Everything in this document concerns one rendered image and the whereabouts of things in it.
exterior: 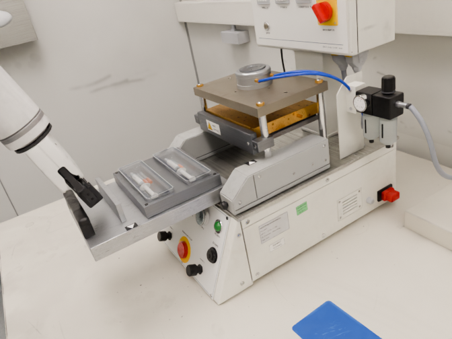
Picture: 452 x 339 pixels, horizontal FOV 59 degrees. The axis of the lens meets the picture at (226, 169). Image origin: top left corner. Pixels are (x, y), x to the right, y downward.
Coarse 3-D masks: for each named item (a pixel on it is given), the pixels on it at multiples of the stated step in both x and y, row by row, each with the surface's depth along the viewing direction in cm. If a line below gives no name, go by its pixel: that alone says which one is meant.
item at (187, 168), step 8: (160, 152) 93; (168, 152) 92; (176, 152) 91; (160, 160) 89; (168, 160) 88; (176, 160) 87; (184, 160) 87; (192, 160) 86; (176, 168) 84; (184, 168) 83; (192, 168) 82; (200, 168) 82; (184, 176) 80; (192, 176) 79
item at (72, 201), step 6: (66, 192) 82; (72, 192) 82; (66, 198) 80; (72, 198) 79; (72, 204) 77; (78, 204) 76; (72, 210) 75; (78, 210) 74; (78, 216) 72; (84, 216) 72; (78, 222) 71; (84, 222) 71; (90, 222) 72; (84, 228) 72; (90, 228) 72; (84, 234) 72; (90, 234) 73
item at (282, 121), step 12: (216, 108) 96; (228, 108) 95; (288, 108) 87; (300, 108) 86; (312, 108) 87; (228, 120) 89; (240, 120) 86; (252, 120) 85; (276, 120) 83; (288, 120) 85; (300, 120) 87; (312, 120) 88; (276, 132) 85; (288, 132) 86
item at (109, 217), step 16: (112, 192) 87; (208, 192) 79; (96, 208) 82; (112, 208) 79; (128, 208) 80; (176, 208) 76; (192, 208) 78; (96, 224) 77; (112, 224) 76; (128, 224) 75; (144, 224) 74; (160, 224) 76; (96, 240) 72; (112, 240) 72; (128, 240) 73; (96, 256) 71
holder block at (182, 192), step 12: (156, 168) 88; (120, 180) 86; (168, 180) 82; (180, 180) 81; (204, 180) 79; (216, 180) 80; (132, 192) 80; (180, 192) 77; (192, 192) 78; (144, 204) 75; (156, 204) 75; (168, 204) 76
